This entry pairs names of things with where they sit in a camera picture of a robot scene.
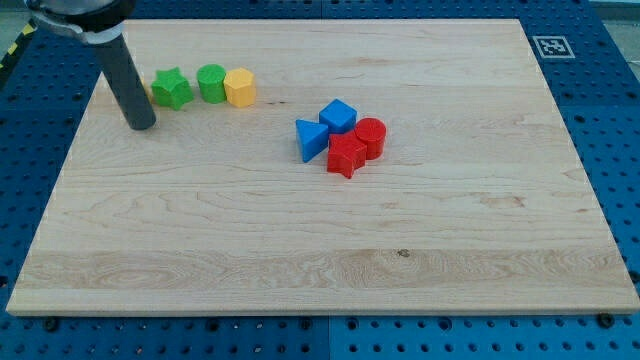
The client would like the red star block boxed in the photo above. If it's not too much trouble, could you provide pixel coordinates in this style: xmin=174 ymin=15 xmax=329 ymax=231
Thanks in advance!
xmin=327 ymin=131 xmax=367 ymax=179

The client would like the red cylinder block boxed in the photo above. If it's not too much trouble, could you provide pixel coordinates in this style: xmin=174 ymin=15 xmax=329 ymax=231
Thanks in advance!
xmin=355 ymin=117 xmax=387 ymax=160

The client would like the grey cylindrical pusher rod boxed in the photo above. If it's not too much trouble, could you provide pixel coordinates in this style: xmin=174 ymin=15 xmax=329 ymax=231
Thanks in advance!
xmin=93 ymin=35 xmax=156 ymax=130

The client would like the wooden board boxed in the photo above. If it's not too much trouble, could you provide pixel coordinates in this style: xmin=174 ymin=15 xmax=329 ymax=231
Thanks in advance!
xmin=7 ymin=19 xmax=639 ymax=317

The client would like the blue cube block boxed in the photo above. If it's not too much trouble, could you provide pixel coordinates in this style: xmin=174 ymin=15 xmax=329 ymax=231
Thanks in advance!
xmin=319 ymin=99 xmax=357 ymax=134

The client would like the green cylinder block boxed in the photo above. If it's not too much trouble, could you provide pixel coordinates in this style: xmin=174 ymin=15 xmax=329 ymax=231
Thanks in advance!
xmin=196 ymin=64 xmax=226 ymax=104

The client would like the yellow heart block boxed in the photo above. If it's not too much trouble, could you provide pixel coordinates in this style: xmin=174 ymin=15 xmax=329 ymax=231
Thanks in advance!
xmin=140 ymin=78 xmax=154 ymax=102

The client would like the white fiducial marker tag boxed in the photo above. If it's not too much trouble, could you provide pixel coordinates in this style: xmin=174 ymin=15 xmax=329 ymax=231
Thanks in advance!
xmin=532 ymin=35 xmax=575 ymax=59

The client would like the blue triangle block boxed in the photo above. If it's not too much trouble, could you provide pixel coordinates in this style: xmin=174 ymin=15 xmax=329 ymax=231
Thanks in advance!
xmin=295 ymin=119 xmax=329 ymax=162

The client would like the green star block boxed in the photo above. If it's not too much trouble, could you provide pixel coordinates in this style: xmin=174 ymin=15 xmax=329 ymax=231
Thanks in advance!
xmin=151 ymin=67 xmax=194 ymax=110

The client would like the yellow hexagon block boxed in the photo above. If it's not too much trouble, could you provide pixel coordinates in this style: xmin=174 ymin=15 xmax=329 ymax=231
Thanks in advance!
xmin=223 ymin=68 xmax=257 ymax=108

